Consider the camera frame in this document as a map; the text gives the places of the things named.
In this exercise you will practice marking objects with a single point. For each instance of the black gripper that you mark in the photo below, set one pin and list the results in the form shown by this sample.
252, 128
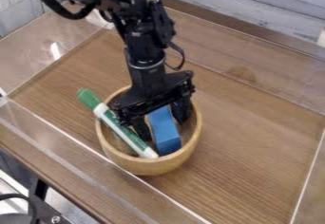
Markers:
153, 89

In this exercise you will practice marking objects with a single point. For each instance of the blue rectangular block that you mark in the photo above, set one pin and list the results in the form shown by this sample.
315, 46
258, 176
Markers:
164, 131

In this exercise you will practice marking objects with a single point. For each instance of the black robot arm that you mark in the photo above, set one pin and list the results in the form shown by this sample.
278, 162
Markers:
145, 30

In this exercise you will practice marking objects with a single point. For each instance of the brown wooden bowl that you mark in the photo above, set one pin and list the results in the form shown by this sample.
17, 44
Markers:
124, 157

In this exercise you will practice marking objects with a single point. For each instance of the green and white marker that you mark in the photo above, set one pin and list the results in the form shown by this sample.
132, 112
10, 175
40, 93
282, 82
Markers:
103, 113

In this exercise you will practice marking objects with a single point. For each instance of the clear acrylic tray wall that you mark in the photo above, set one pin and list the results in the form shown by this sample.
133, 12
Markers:
260, 130

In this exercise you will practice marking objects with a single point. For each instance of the black table leg frame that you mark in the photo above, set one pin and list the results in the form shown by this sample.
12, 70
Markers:
46, 214

